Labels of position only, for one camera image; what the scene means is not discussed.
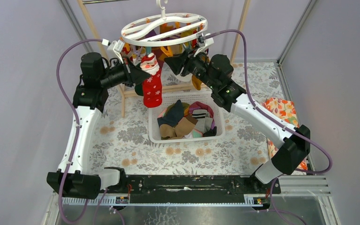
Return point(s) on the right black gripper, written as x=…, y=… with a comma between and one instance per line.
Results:
x=176, y=63

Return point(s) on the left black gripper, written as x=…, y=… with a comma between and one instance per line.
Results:
x=130, y=72

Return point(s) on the dark green sock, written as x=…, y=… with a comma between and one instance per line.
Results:
x=139, y=90

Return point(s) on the orange clothespin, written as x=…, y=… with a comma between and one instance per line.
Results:
x=167, y=50

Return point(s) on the teal clothespin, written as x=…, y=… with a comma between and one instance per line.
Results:
x=148, y=50

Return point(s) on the white round clip hanger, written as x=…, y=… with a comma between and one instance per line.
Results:
x=164, y=29

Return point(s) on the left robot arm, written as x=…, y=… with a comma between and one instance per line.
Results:
x=73, y=177

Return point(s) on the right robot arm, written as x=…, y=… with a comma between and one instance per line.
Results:
x=216, y=73

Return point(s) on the yellow hanging sock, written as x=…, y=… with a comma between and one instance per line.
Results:
x=178, y=48

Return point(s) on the wooden drying rack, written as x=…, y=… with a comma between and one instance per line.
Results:
x=166, y=89

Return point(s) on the white hanging sock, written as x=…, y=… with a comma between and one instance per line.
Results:
x=186, y=78

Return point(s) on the mustard hanging sock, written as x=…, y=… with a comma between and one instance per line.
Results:
x=196, y=82

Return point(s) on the white plastic basket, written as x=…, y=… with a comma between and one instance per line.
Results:
x=185, y=97

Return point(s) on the navy sock in basket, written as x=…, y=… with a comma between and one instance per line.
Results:
x=172, y=115

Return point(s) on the floral table mat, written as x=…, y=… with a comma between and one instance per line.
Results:
x=124, y=142

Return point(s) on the brown sock in basket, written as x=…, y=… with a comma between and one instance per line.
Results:
x=183, y=128

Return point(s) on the floral folded cloth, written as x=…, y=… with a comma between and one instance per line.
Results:
x=285, y=110

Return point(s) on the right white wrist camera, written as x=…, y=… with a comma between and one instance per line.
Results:
x=203, y=43

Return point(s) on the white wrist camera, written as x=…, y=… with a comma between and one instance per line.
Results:
x=114, y=47
x=203, y=43

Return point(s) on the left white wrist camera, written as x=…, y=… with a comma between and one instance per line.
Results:
x=114, y=47

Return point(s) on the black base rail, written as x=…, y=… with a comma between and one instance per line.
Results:
x=192, y=189

